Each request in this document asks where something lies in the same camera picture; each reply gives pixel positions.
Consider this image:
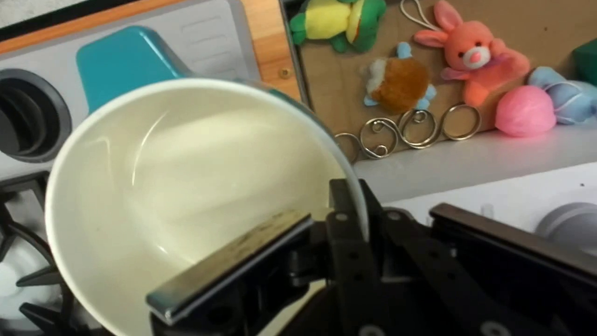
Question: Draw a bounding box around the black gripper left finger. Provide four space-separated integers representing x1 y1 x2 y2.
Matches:
145 209 315 328

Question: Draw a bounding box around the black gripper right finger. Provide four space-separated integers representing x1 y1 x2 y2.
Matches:
427 201 597 295

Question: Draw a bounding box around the cream dish with teal handles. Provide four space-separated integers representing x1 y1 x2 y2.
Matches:
42 24 371 336

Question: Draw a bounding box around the white toy sink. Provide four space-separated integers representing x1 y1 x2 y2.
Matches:
281 0 597 250

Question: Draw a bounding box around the grey toy faucet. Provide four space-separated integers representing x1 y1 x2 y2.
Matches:
533 201 597 257

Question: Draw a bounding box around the pink ball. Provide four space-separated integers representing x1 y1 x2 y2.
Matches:
492 84 557 138

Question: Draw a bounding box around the blue white plush toy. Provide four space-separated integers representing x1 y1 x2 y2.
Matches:
526 63 597 127

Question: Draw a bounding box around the orange bunny plush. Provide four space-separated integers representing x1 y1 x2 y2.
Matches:
399 0 533 108

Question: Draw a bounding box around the dark green textured toy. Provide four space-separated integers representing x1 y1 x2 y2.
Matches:
569 37 597 87

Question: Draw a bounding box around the brown plush toy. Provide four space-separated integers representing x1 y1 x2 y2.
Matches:
362 41 438 115

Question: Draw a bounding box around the grey stove with black grate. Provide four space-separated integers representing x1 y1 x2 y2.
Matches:
0 0 263 336

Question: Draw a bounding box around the black stove knob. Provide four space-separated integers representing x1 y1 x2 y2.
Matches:
0 67 74 164

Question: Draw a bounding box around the green yellow plush toy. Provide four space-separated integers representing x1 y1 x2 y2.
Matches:
287 0 388 54

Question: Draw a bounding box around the metal ring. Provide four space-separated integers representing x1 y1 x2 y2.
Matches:
397 106 440 149
438 100 483 143
358 115 399 160
334 128 365 164

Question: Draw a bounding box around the black oven handle bar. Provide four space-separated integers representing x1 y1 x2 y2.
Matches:
0 0 126 41

